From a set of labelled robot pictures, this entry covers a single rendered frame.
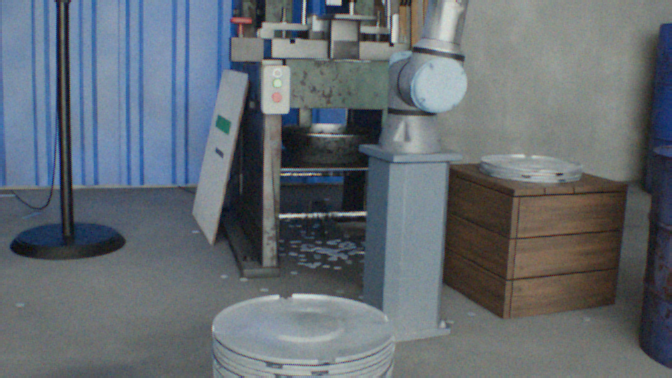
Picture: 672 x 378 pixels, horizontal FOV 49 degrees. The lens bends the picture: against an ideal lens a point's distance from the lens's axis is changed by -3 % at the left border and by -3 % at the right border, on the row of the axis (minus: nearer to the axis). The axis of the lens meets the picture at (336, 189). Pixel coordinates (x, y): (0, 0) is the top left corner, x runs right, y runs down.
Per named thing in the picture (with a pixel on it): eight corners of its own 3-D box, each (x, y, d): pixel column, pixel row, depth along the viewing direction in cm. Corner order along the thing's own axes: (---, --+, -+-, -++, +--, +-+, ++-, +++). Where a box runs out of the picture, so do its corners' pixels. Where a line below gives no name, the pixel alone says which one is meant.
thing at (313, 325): (421, 356, 110) (421, 351, 110) (225, 372, 103) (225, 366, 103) (362, 294, 138) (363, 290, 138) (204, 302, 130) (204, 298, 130)
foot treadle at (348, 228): (376, 248, 220) (377, 231, 219) (343, 249, 217) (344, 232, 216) (328, 205, 276) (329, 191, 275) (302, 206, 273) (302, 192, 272)
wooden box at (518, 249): (615, 304, 208) (629, 184, 202) (503, 319, 195) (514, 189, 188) (533, 266, 245) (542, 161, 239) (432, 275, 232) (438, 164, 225)
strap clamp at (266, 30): (308, 39, 243) (309, 7, 241) (256, 38, 239) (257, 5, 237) (304, 39, 249) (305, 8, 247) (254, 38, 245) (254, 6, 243)
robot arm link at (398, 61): (427, 106, 186) (430, 51, 184) (446, 111, 173) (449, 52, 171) (380, 105, 184) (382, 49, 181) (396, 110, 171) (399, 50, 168)
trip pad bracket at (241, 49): (263, 101, 220) (264, 34, 217) (230, 101, 218) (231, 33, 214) (260, 100, 226) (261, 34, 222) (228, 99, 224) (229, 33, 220)
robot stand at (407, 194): (451, 334, 185) (463, 153, 176) (384, 344, 177) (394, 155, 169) (413, 309, 201) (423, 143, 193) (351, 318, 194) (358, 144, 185)
